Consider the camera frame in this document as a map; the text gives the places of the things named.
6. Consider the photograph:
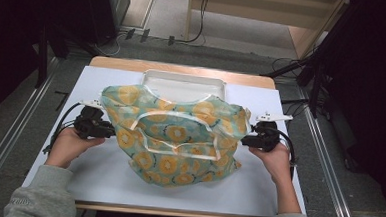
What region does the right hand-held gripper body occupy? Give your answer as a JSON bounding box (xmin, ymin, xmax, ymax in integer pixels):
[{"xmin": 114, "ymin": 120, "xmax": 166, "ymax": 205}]
[{"xmin": 254, "ymin": 112, "xmax": 294, "ymax": 154}]

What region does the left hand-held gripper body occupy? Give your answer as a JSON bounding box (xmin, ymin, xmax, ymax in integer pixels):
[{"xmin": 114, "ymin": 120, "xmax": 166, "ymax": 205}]
[{"xmin": 72, "ymin": 98, "xmax": 106, "ymax": 141}]

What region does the green yellow fruit-print cloth bag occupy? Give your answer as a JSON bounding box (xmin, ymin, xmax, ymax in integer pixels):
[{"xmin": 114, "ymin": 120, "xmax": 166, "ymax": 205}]
[{"xmin": 95, "ymin": 82, "xmax": 254, "ymax": 192}]

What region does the white plastic tray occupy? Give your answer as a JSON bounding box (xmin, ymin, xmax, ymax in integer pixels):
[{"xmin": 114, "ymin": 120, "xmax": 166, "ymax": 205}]
[{"xmin": 140, "ymin": 69, "xmax": 228, "ymax": 106}]

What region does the person's right hand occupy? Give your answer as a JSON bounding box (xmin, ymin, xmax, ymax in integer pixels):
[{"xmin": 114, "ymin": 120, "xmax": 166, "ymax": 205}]
[{"xmin": 247, "ymin": 142, "xmax": 295, "ymax": 187}]

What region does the person's left hand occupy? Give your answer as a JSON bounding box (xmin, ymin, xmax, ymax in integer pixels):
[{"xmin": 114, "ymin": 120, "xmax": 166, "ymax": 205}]
[{"xmin": 46, "ymin": 126, "xmax": 107, "ymax": 171}]

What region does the white table sheet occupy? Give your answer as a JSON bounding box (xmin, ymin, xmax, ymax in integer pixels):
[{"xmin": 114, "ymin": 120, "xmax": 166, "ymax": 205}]
[{"xmin": 20, "ymin": 62, "xmax": 315, "ymax": 217}]

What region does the black tripod stand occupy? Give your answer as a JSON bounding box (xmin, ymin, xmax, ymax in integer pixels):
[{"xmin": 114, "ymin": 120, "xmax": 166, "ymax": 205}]
[{"xmin": 260, "ymin": 41, "xmax": 328, "ymax": 119}]

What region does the black metal stand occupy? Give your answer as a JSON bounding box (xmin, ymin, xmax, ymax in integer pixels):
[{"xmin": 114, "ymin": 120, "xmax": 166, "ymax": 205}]
[{"xmin": 31, "ymin": 19, "xmax": 99, "ymax": 91}]

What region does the wooden table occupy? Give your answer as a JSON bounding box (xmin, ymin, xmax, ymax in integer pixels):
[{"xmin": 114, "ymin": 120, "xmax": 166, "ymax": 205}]
[{"xmin": 74, "ymin": 55, "xmax": 281, "ymax": 217}]

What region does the light wooden shelf unit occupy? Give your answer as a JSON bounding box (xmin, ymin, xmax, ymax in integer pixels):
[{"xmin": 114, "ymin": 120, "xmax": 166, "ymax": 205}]
[{"xmin": 183, "ymin": 0, "xmax": 351, "ymax": 62}]

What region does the dark curtain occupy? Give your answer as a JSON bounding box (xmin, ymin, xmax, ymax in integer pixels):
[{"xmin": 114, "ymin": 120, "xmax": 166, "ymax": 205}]
[
  {"xmin": 0, "ymin": 0, "xmax": 88, "ymax": 131},
  {"xmin": 309, "ymin": 0, "xmax": 386, "ymax": 217}
]

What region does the dark cabinet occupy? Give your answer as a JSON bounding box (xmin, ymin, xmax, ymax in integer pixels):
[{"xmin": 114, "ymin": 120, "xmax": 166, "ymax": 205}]
[{"xmin": 80, "ymin": 0, "xmax": 132, "ymax": 48}]

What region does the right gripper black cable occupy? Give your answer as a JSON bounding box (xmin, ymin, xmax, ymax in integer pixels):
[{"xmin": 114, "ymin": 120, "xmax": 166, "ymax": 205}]
[{"xmin": 274, "ymin": 129, "xmax": 300, "ymax": 181}]

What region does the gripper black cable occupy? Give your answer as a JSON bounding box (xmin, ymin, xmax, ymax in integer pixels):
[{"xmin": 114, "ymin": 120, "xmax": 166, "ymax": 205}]
[
  {"xmin": 41, "ymin": 100, "xmax": 83, "ymax": 158},
  {"xmin": 274, "ymin": 129, "xmax": 300, "ymax": 181}
]

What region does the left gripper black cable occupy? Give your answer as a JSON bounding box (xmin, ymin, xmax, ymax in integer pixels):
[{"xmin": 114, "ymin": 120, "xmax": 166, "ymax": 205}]
[{"xmin": 41, "ymin": 100, "xmax": 83, "ymax": 158}]

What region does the metal floor rail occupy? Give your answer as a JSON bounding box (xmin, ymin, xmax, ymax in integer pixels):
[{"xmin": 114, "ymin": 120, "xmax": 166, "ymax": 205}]
[
  {"xmin": 289, "ymin": 87, "xmax": 366, "ymax": 217},
  {"xmin": 0, "ymin": 54, "xmax": 60, "ymax": 212}
]

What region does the white floor cable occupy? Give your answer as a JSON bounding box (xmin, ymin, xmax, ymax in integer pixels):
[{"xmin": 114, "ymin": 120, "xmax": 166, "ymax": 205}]
[{"xmin": 93, "ymin": 32, "xmax": 123, "ymax": 59}]

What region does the black hanging cable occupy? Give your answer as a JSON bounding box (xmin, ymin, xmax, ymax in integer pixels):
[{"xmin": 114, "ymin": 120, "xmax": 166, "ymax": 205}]
[{"xmin": 183, "ymin": 0, "xmax": 211, "ymax": 45}]

